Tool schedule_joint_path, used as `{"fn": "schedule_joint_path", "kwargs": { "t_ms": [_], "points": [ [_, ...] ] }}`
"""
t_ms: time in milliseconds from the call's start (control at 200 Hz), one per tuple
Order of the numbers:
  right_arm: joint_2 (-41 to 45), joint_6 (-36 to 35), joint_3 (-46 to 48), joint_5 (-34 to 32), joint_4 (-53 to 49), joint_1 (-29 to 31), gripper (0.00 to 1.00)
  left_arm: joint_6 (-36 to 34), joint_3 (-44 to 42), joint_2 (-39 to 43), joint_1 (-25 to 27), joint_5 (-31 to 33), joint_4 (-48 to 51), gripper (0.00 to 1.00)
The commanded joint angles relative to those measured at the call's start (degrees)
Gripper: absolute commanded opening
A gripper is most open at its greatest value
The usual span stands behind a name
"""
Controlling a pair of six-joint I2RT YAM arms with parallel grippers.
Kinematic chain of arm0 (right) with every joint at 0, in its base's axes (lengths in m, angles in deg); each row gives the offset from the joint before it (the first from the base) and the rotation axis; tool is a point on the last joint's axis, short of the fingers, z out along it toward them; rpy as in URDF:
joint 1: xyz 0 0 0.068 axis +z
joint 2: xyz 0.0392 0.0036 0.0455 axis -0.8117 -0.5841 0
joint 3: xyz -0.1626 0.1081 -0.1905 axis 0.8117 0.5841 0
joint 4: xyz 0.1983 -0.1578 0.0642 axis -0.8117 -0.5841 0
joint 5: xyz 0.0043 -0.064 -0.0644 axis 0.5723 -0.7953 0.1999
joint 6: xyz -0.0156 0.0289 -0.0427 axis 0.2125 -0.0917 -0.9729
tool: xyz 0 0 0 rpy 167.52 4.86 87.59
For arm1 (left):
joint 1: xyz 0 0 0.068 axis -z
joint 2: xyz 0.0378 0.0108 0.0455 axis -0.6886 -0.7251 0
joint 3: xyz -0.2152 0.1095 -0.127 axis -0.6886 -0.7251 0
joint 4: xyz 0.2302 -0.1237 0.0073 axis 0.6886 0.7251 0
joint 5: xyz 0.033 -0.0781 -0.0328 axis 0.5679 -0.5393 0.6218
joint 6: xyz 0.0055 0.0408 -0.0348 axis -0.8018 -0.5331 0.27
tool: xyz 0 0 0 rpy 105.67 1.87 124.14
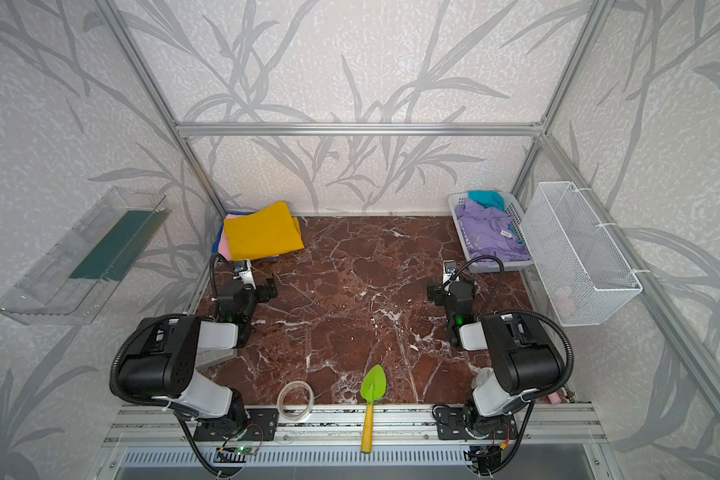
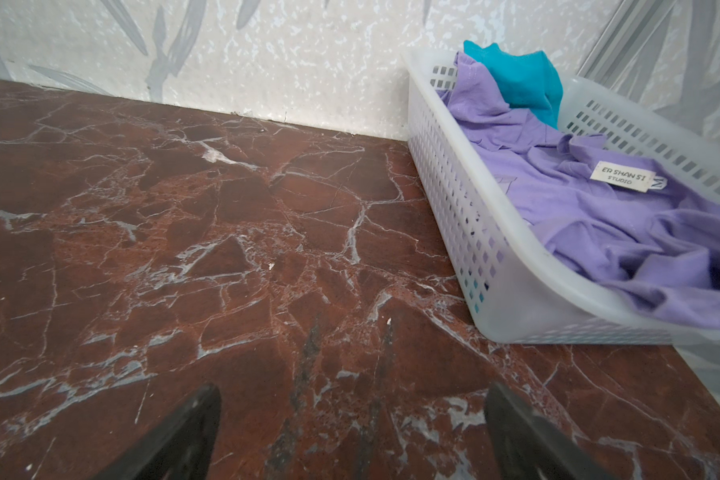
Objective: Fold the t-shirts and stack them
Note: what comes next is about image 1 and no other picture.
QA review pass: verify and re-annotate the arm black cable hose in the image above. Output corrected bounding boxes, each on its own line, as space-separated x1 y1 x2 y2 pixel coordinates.
452 254 576 475
108 253 238 478

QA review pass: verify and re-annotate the purple pink toy rake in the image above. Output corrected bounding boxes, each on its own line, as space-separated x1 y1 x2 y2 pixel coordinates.
546 392 566 405

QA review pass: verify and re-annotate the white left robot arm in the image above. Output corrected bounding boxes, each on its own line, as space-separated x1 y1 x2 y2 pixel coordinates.
109 277 278 429

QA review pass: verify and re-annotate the grey rectangular block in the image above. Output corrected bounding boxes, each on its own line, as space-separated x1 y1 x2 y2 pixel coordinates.
195 349 237 371

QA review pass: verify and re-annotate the clear tape roll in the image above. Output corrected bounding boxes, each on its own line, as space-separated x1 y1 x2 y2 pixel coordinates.
276 380 315 423

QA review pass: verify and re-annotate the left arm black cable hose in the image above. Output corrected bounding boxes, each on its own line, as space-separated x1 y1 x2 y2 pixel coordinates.
108 253 238 478

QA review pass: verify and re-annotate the clear plastic wall shelf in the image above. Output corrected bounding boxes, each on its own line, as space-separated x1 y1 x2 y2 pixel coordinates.
0 187 171 325

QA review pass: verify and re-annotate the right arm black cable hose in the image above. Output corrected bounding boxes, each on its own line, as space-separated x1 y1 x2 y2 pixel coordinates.
452 254 576 475

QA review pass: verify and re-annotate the purple t-shirt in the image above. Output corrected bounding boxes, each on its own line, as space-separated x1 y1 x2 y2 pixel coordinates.
455 198 531 265

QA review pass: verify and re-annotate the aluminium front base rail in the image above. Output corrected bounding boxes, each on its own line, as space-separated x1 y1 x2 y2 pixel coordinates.
103 403 608 448

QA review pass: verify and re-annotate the green toy trowel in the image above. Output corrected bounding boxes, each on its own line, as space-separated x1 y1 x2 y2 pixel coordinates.
361 364 387 454

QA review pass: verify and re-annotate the blue folded t-shirt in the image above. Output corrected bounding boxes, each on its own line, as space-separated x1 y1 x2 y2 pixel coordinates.
211 212 282 261

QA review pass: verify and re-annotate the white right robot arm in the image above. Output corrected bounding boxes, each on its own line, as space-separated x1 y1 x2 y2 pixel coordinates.
427 280 574 431

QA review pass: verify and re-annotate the white wire mesh basket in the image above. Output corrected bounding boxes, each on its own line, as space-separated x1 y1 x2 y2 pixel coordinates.
520 181 643 327

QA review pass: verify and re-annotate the teal t-shirt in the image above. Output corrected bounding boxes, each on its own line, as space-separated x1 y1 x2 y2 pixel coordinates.
468 190 505 212

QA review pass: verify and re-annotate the pink folded t-shirt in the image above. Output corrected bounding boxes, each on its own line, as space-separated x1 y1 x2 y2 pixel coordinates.
217 214 237 261

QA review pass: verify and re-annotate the aluminium frame profile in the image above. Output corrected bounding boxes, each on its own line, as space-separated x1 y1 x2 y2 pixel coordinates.
96 1 720 421

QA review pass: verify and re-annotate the yellow printed t-shirt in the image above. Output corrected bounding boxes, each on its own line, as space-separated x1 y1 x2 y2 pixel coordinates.
224 201 305 261

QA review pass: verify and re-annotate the grey plastic laundry basket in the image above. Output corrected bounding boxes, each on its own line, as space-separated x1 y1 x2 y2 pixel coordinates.
448 191 533 272

